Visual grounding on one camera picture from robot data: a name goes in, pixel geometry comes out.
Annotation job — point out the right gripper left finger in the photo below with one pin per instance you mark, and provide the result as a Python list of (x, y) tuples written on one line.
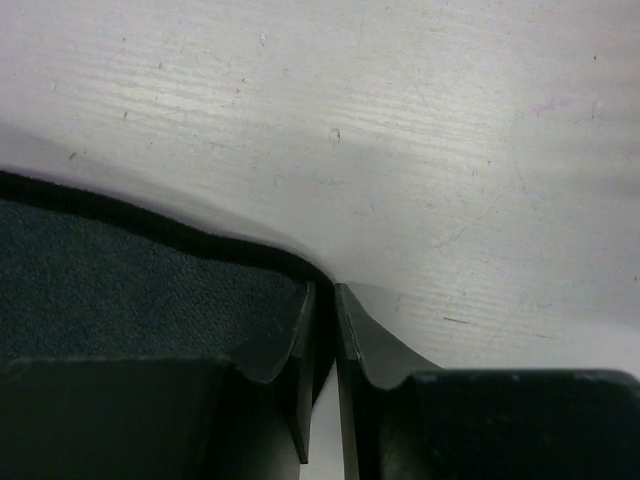
[(245, 415)]

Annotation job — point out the purple grey towel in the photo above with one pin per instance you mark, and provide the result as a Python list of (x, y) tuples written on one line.
[(84, 274)]

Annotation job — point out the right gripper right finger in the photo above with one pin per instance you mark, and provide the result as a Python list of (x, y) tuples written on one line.
[(404, 417)]

